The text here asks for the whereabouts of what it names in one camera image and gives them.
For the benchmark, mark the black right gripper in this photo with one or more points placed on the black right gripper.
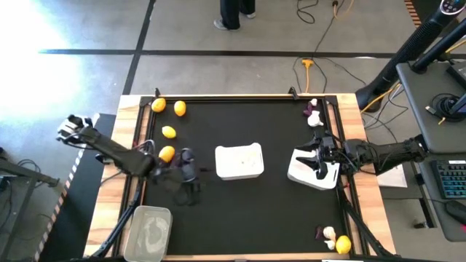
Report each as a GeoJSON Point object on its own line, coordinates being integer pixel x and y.
{"type": "Point", "coordinates": [329, 149]}

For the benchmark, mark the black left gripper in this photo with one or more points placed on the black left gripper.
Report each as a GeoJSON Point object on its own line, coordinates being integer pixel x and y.
{"type": "Point", "coordinates": [169, 178]}

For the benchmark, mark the white rectangular basket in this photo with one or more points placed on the white rectangular basket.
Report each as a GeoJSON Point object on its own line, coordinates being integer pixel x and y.
{"type": "Point", "coordinates": [233, 167]}
{"type": "Point", "coordinates": [302, 174]}

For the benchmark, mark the yellow lemon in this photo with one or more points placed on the yellow lemon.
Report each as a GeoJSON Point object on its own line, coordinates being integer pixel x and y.
{"type": "Point", "coordinates": [166, 153]}
{"type": "Point", "coordinates": [343, 244]}
{"type": "Point", "coordinates": [180, 108]}
{"type": "Point", "coordinates": [169, 132]}
{"type": "Point", "coordinates": [158, 105]}

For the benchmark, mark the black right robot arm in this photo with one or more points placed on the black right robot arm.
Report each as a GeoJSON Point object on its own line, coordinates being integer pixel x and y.
{"type": "Point", "coordinates": [382, 154]}

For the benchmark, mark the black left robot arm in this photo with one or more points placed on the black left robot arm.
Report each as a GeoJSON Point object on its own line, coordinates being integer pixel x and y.
{"type": "Point", "coordinates": [120, 156]}

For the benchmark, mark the translucent grey plastic bin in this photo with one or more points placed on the translucent grey plastic bin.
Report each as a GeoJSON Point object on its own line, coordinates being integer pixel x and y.
{"type": "Point", "coordinates": [147, 233]}

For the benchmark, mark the black spring clamp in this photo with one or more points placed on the black spring clamp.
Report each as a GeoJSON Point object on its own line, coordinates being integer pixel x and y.
{"type": "Point", "coordinates": [157, 92]}
{"type": "Point", "coordinates": [293, 93]}

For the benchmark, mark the black table mat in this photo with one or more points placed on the black table mat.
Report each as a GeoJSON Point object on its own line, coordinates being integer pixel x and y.
{"type": "Point", "coordinates": [255, 218]}

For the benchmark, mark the small dark purple eggplant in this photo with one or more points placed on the small dark purple eggplant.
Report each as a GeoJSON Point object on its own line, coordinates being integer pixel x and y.
{"type": "Point", "coordinates": [319, 233]}

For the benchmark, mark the white paper sheet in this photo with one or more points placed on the white paper sheet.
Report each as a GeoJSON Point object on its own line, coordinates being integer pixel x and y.
{"type": "Point", "coordinates": [395, 178]}

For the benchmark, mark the black floor mat striped edge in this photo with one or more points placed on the black floor mat striped edge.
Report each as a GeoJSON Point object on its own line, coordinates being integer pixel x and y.
{"type": "Point", "coordinates": [73, 218]}

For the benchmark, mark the grey keyboard desk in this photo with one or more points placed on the grey keyboard desk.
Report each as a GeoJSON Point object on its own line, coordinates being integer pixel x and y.
{"type": "Point", "coordinates": [437, 218]}

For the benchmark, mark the backlit black keyboard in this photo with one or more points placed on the backlit black keyboard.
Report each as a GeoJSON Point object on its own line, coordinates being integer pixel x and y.
{"type": "Point", "coordinates": [451, 180]}

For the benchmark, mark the black tower fan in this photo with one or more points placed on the black tower fan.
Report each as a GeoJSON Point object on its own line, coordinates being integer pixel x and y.
{"type": "Point", "coordinates": [407, 51]}

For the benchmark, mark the black computer mouse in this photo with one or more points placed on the black computer mouse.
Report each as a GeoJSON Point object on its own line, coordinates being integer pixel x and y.
{"type": "Point", "coordinates": [457, 212]}

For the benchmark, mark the black metal stand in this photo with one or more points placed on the black metal stand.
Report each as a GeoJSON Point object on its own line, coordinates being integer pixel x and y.
{"type": "Point", "coordinates": [22, 172]}

